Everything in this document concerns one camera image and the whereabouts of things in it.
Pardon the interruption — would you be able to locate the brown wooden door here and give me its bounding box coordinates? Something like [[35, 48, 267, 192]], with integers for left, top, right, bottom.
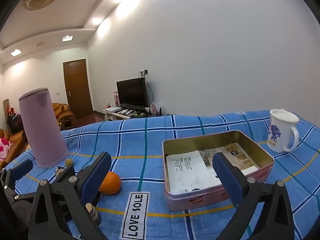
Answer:
[[63, 59, 94, 120]]

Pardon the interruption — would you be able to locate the white printed leaflet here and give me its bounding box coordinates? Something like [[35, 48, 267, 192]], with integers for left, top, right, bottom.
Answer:
[[166, 150, 223, 195]]

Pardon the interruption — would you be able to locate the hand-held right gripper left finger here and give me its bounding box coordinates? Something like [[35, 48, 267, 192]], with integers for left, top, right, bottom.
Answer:
[[27, 151, 112, 240]]

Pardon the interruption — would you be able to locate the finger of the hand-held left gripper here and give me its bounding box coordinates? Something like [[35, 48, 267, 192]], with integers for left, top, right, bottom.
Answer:
[[53, 166, 76, 184], [0, 159, 34, 198]]

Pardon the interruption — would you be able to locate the dark furniture with red cloth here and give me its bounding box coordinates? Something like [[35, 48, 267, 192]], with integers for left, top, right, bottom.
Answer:
[[3, 99, 25, 141]]

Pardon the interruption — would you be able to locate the brown leather sofa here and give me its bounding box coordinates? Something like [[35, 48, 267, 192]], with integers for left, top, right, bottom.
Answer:
[[0, 129, 28, 171]]

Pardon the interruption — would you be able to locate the blue plaid blanket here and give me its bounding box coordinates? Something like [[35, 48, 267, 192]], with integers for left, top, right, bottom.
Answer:
[[0, 109, 320, 240]]

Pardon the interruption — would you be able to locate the black power cable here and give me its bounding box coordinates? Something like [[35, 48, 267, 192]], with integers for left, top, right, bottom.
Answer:
[[146, 80, 154, 106]]

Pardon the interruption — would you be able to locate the black flat television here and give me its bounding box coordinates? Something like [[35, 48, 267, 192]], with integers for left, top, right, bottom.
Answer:
[[116, 77, 150, 108]]

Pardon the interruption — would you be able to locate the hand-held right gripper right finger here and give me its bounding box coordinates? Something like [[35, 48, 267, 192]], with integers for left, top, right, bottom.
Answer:
[[212, 152, 295, 240]]

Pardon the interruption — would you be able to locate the cut taro with white top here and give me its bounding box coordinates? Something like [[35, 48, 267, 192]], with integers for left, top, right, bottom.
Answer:
[[85, 203, 102, 227]]

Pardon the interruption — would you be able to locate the lilac insulated bottle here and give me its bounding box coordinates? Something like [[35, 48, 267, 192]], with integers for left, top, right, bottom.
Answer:
[[19, 87, 68, 168]]

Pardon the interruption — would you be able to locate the white mug with blue print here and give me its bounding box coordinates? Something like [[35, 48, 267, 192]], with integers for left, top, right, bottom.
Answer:
[[267, 109, 300, 153]]

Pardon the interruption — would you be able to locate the white television stand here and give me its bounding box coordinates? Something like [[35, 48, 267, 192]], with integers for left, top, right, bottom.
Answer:
[[103, 107, 173, 122]]

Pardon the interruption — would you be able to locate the printed newspaper sheet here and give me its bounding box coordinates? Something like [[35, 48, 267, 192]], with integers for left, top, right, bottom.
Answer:
[[199, 142, 260, 176]]

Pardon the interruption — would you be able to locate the pink metal tin box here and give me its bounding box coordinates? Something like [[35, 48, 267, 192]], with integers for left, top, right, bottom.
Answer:
[[162, 130, 275, 212]]

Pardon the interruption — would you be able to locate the orange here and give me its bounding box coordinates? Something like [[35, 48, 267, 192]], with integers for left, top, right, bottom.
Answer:
[[99, 171, 122, 195]]

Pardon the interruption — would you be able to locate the brown leather armchair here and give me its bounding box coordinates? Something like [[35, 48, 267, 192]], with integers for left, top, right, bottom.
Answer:
[[52, 102, 76, 131]]

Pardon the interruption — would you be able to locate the pink floral cushion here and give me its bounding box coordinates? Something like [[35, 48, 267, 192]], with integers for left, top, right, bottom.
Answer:
[[0, 136, 12, 162]]

